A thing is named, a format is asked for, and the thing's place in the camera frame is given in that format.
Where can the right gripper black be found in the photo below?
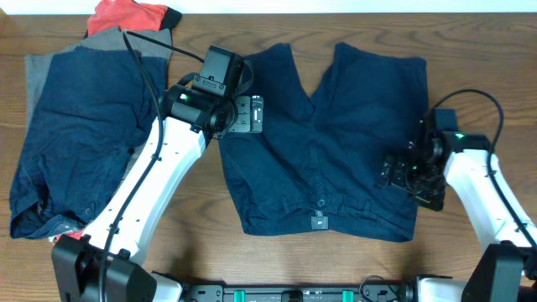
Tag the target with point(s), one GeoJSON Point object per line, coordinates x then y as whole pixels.
{"type": "Point", "coordinates": [432, 197]}

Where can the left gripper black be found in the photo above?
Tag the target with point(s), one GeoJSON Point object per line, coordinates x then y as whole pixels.
{"type": "Point", "coordinates": [242, 123]}

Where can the navy shorts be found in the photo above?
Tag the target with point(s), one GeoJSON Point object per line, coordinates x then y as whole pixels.
{"type": "Point", "coordinates": [315, 164]}
{"type": "Point", "coordinates": [54, 205]}

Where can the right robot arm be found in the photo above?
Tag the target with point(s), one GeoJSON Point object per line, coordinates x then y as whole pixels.
{"type": "Point", "coordinates": [444, 156]}

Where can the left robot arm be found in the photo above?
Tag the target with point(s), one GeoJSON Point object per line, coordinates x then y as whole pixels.
{"type": "Point", "coordinates": [106, 262]}

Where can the red garment with black trim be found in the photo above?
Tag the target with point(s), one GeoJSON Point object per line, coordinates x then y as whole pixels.
{"type": "Point", "coordinates": [132, 20]}

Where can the grey shorts in pile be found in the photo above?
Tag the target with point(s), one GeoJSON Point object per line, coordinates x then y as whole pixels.
{"type": "Point", "coordinates": [46, 67]}

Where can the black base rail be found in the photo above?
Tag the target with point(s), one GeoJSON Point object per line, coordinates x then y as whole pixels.
{"type": "Point", "coordinates": [370, 289]}

